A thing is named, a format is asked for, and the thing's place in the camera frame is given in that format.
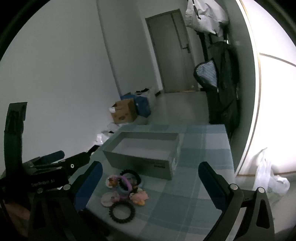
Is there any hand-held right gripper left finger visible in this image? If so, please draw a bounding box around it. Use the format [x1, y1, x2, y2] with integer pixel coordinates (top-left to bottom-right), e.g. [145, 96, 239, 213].
[28, 161, 110, 241]

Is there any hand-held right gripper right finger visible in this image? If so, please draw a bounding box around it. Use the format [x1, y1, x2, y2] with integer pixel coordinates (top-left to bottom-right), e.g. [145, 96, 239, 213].
[198, 161, 275, 241]

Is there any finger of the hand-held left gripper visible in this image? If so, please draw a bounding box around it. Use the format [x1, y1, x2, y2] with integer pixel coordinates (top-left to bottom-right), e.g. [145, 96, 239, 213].
[59, 145, 100, 178]
[35, 150, 65, 166]

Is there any round brown bear hair clip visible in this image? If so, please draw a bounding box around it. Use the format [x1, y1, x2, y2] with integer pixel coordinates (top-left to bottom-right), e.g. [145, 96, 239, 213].
[106, 176, 119, 188]

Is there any purple hair tie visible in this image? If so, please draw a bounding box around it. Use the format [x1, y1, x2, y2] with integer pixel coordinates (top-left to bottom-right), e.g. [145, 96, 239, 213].
[117, 175, 132, 192]

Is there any black spiral hair tie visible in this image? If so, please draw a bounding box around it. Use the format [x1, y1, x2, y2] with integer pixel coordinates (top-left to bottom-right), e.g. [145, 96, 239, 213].
[109, 201, 136, 224]

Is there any black beaded hair tie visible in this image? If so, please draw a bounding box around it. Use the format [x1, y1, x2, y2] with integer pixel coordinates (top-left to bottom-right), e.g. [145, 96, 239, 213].
[120, 169, 141, 186]

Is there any pink flower hair clip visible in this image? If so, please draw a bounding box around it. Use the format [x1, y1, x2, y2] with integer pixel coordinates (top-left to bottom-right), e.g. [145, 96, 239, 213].
[129, 190, 149, 205]

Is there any grey cardboard box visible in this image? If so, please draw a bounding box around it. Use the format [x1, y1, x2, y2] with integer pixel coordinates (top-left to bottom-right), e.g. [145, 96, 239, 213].
[102, 132, 181, 181]

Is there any teal checked tablecloth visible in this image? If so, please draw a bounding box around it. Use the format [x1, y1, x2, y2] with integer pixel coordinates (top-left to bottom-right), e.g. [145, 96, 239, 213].
[69, 124, 236, 241]

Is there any white plastic shopping bag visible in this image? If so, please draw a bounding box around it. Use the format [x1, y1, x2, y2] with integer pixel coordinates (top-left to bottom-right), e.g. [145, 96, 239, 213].
[253, 148, 290, 202]

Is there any brown cardboard box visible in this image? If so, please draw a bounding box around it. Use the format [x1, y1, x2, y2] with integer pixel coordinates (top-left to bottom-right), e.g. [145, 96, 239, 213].
[110, 98, 138, 124]

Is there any blue bag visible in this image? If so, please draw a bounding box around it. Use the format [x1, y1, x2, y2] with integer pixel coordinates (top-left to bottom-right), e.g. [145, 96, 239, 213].
[133, 95, 151, 116]

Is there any black jacket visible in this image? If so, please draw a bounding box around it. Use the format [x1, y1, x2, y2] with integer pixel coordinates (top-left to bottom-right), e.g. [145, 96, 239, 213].
[194, 42, 240, 137]

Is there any striped shirt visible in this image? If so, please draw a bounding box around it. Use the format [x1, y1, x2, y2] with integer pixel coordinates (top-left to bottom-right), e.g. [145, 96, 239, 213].
[196, 61, 218, 88]

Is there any white sliding wardrobe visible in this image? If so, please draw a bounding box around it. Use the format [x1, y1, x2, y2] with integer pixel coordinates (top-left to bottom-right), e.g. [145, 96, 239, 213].
[238, 0, 296, 174]

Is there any grey door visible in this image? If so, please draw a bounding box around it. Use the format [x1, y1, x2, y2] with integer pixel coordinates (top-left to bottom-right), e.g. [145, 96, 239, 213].
[145, 9, 199, 93]

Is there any black coat rack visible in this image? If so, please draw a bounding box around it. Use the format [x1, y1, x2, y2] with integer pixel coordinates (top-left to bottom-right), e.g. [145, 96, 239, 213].
[195, 29, 230, 63]

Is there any white hanging bag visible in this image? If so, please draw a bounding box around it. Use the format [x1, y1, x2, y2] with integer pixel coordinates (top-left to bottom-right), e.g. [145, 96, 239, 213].
[185, 0, 230, 35]

